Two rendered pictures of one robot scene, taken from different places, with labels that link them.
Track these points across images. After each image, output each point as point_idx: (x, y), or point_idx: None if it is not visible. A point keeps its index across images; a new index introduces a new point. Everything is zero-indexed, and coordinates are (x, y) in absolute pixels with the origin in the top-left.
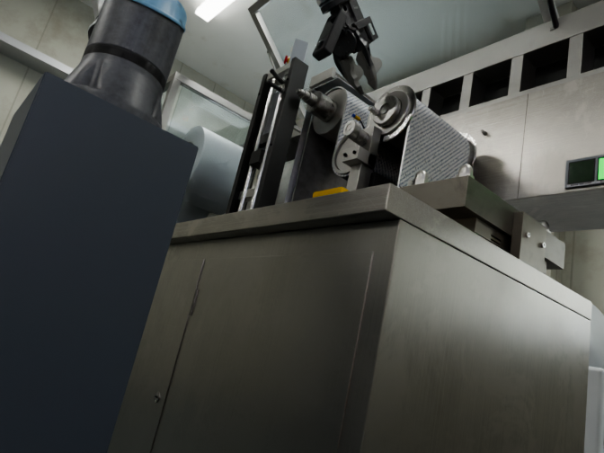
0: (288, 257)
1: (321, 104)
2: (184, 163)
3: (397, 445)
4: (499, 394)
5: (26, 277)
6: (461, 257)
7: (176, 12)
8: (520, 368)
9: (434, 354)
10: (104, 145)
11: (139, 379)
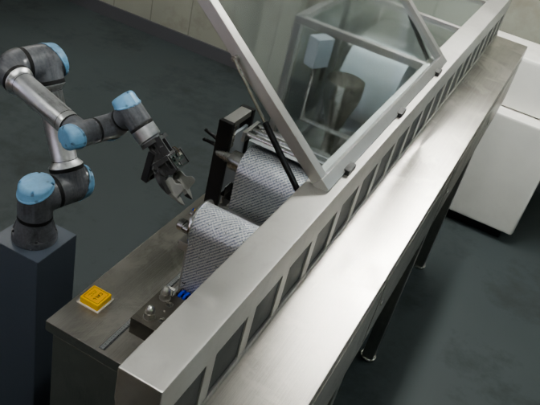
0: None
1: (228, 167)
2: (34, 268)
3: (65, 403)
4: None
5: (3, 293)
6: (91, 359)
7: (30, 199)
8: None
9: (79, 386)
10: (10, 260)
11: None
